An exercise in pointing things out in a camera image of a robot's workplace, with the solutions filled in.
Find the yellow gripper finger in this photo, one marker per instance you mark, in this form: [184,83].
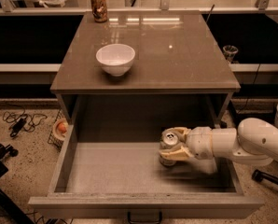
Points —
[175,135]
[179,152]

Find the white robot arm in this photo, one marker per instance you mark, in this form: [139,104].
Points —
[253,142]

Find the grey counter cabinet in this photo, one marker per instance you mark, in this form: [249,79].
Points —
[175,53]

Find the black chair leg caster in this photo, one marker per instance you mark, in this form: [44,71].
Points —
[259,176]

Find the white ceramic bowl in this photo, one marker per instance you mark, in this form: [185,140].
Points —
[116,59]

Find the black wire basket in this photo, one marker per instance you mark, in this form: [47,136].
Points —
[56,137]

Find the black drawer handle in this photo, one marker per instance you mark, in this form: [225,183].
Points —
[154,219]

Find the open grey top drawer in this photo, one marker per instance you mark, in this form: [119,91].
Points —
[108,180]

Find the orange fruit in bowl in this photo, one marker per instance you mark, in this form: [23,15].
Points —
[61,127]

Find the clear glass cup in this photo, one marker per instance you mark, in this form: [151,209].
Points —
[229,52]

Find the silver 7up soda can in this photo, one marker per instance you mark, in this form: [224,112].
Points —
[164,147]

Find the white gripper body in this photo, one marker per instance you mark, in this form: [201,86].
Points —
[199,143]

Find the black power adapter with cable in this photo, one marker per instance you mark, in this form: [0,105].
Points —
[22,121]

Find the orange brown soda can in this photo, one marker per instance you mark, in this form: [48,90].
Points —
[99,10]

